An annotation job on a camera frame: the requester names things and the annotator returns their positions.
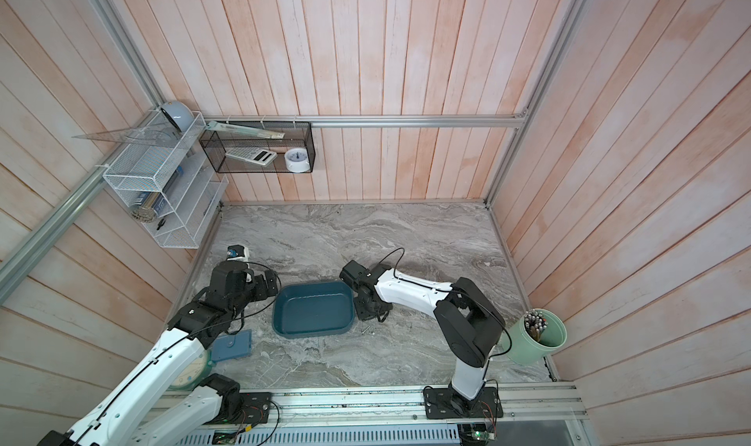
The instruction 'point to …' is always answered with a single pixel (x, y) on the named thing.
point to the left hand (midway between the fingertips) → (261, 279)
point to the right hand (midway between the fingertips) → (370, 310)
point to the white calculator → (257, 156)
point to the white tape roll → (297, 160)
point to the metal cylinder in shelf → (147, 211)
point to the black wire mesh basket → (297, 134)
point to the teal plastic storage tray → (312, 309)
